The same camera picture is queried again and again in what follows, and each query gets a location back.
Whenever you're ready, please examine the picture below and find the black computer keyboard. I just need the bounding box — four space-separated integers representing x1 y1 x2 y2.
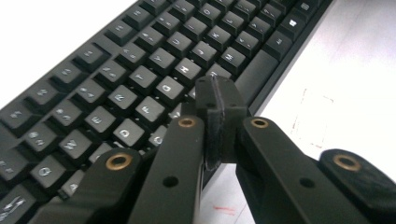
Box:
0 0 334 224

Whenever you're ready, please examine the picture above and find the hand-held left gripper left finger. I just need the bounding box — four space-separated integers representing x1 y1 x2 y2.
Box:
127 76 224 224

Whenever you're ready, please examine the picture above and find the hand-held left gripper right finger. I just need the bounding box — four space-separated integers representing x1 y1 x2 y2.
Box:
214 76 373 224

